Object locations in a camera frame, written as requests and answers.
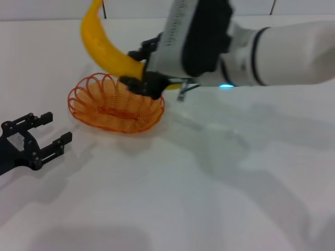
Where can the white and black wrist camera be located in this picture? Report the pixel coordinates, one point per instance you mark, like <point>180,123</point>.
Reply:
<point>188,36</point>

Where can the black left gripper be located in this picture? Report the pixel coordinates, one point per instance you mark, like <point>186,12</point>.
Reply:
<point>15,154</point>

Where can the yellow banana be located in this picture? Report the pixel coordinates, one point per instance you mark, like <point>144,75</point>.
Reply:
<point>104,49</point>

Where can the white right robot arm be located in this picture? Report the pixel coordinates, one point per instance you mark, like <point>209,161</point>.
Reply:
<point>282,55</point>

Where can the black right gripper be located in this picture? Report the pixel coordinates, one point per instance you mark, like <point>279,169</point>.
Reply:
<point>155,85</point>

